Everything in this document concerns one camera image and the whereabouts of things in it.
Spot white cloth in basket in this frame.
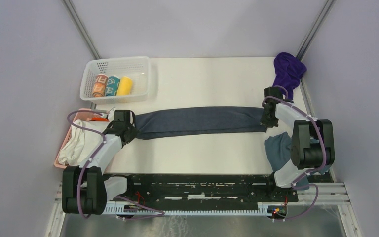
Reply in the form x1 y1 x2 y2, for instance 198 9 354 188
57 125 102 166

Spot teal blue towel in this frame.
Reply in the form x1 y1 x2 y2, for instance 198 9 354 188
264 131 332 191

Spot orange item in basket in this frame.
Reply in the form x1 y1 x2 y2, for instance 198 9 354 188
87 117 109 122

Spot purple towel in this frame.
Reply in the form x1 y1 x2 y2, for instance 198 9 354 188
273 52 307 100

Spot corner metal rail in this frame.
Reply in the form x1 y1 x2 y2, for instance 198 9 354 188
296 0 336 61
61 0 101 59

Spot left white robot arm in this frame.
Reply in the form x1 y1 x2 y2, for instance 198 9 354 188
62 110 139 219

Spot dark grey towel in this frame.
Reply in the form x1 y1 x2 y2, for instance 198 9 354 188
135 106 267 140

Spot right corner metal rail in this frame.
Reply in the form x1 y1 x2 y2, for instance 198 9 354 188
296 0 336 61

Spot left corner metal rail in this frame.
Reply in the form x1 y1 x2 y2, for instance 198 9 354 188
61 0 101 59

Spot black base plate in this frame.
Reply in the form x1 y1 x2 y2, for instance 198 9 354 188
122 174 299 211

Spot white plastic basket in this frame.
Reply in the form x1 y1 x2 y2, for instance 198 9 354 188
79 56 151 105

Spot orange patterned rolled towel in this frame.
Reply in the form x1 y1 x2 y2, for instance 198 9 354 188
92 74 108 97

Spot teal patterned rolled towel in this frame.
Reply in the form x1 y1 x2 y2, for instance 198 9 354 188
105 76 120 97

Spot yellow rolled towel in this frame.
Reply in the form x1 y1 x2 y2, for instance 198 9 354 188
116 77 133 96

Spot aluminium frame rails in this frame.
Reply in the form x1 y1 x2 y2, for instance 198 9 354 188
45 181 362 237

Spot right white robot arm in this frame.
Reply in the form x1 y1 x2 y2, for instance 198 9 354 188
261 86 335 201

